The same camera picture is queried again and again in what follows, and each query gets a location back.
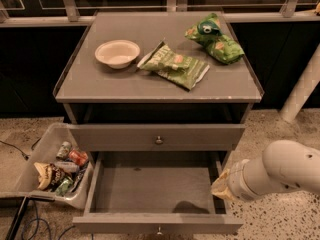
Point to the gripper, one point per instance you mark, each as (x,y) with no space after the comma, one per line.
(235,181)

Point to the grey drawer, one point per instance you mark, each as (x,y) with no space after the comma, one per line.
(157,137)
(156,192)

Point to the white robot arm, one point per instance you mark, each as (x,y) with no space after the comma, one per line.
(284,165)

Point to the grey wooden drawer cabinet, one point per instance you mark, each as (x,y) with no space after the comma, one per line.
(93,93)

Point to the green chip bag flat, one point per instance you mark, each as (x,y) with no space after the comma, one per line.
(182,70)

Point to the orange soda can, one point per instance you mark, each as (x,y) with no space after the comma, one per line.
(78,157)

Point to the green snack packet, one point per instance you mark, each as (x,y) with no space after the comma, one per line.
(64,186)

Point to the green chip bag crumpled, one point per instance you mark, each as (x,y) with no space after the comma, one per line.
(208,33)

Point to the green soda can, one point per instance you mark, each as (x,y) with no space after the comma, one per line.
(64,150)

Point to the clear plastic bin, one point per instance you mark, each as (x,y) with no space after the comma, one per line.
(26,183)

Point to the white paper bowl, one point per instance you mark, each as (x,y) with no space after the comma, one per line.
(117,54)

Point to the brown snack bag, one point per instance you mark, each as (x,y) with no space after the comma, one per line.
(49,175)

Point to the metal window railing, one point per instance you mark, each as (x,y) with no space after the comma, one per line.
(83,12)

